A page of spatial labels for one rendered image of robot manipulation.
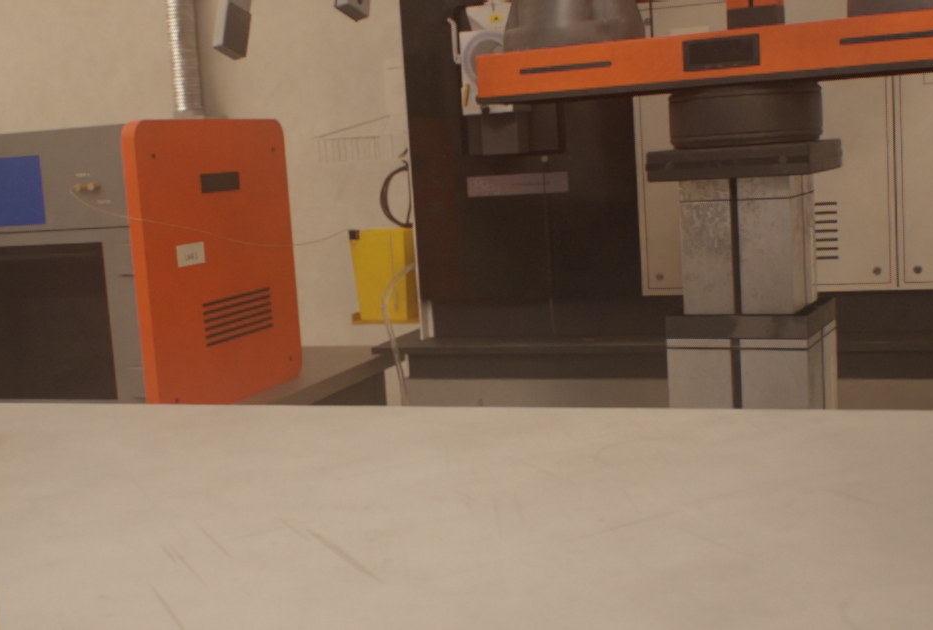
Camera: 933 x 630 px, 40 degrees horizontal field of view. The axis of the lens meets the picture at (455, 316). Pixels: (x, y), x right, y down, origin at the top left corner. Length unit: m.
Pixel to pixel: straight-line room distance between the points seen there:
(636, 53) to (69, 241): 0.90
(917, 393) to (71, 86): 2.72
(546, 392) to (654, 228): 0.32
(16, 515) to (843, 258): 1.60
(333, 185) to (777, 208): 2.40
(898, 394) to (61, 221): 1.24
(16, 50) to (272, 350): 2.21
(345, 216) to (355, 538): 3.01
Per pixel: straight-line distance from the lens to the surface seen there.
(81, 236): 1.86
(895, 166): 2.08
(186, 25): 3.71
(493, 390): 2.17
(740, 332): 1.30
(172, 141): 1.86
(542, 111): 2.18
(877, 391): 2.05
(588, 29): 1.34
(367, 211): 3.54
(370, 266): 2.32
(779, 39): 1.26
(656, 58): 1.29
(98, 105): 3.96
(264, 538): 0.59
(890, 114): 2.08
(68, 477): 0.76
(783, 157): 1.26
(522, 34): 1.36
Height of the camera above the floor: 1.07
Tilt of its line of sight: 7 degrees down
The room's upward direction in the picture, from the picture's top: 4 degrees counter-clockwise
